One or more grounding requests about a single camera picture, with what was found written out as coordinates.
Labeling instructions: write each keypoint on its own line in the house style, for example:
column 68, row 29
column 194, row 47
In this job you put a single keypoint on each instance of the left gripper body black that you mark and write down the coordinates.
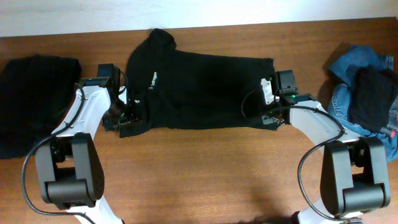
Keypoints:
column 124, row 113

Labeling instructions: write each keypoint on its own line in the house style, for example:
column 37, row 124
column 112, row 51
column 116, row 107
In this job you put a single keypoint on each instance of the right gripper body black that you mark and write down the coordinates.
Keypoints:
column 272, row 117

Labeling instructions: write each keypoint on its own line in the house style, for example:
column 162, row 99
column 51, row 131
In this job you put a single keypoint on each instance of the black t-shirt with logo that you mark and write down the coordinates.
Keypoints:
column 168, row 88

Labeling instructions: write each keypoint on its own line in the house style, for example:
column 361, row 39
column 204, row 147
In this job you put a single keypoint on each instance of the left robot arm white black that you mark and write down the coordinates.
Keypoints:
column 69, row 170

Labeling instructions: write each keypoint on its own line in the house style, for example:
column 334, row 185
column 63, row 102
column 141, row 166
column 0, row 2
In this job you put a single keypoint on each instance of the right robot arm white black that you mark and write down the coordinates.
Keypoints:
column 354, row 178

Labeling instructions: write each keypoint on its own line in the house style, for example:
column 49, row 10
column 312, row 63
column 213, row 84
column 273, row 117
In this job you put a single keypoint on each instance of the blue denim jeans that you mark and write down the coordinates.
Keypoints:
column 343, row 70

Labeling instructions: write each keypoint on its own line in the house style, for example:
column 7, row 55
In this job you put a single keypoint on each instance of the dark garment on jeans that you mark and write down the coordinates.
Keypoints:
column 373, row 93

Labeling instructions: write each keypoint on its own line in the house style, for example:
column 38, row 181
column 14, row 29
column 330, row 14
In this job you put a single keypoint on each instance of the folded black garment left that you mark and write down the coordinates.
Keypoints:
column 36, row 91

